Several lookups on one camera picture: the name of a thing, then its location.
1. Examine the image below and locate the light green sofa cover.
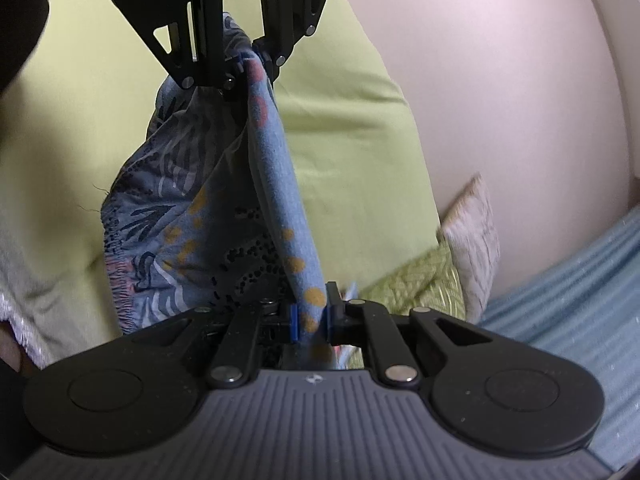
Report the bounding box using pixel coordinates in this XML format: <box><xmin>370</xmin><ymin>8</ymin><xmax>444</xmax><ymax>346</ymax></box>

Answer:
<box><xmin>0</xmin><ymin>0</ymin><xmax>444</xmax><ymax>369</ymax></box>

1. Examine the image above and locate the light blue striped blanket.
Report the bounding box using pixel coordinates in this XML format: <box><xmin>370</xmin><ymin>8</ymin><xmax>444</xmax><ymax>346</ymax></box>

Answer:
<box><xmin>480</xmin><ymin>209</ymin><xmax>640</xmax><ymax>470</ymax></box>

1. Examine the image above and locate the green quilted cushion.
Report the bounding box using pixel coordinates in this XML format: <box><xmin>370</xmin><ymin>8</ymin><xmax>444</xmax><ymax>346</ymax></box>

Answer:
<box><xmin>343</xmin><ymin>237</ymin><xmax>466</xmax><ymax>321</ymax></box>

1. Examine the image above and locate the beige quilted cushion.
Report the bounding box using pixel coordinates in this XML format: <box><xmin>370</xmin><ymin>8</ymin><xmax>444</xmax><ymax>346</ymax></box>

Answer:
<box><xmin>440</xmin><ymin>174</ymin><xmax>501</xmax><ymax>324</ymax></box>

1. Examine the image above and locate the blue patterned cloth garment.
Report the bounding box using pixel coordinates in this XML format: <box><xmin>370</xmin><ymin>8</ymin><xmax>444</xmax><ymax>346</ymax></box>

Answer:
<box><xmin>101</xmin><ymin>18</ymin><xmax>352</xmax><ymax>370</ymax></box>

